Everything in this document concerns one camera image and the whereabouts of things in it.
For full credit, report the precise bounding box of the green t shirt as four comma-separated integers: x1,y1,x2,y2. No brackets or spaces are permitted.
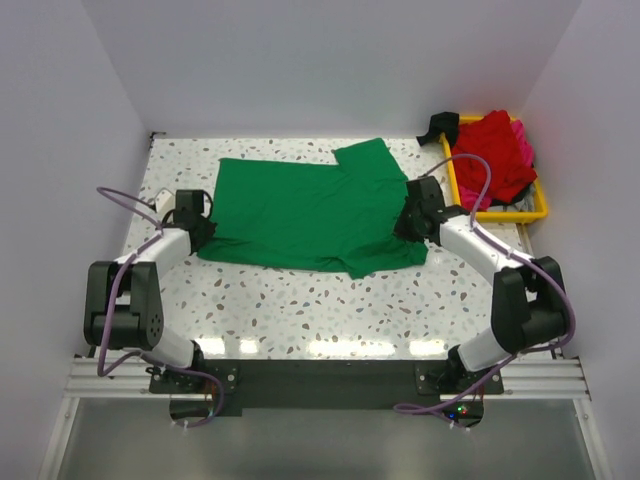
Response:
198,138,428,279

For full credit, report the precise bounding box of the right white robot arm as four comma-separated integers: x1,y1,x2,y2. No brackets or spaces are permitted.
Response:
394,176,576,393

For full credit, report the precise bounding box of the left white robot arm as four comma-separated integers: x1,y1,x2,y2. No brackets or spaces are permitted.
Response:
83,187,217,392

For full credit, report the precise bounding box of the yellow plastic bin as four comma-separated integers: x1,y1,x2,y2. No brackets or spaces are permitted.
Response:
439,115,549,225

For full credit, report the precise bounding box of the black garment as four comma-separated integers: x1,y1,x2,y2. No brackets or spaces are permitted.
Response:
416,112,460,147

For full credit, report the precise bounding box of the grey garment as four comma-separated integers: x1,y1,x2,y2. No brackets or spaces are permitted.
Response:
500,184,537,213

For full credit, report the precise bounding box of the red t shirt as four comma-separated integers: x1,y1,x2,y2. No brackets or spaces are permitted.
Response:
449,109,539,201

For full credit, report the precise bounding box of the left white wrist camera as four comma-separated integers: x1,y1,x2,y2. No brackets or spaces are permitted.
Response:
153,188,176,215

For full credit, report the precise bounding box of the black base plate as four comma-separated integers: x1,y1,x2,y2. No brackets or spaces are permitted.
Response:
146,359,504,419

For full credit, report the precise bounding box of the aluminium rail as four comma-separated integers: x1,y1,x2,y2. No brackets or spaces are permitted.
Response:
64,358,591,401

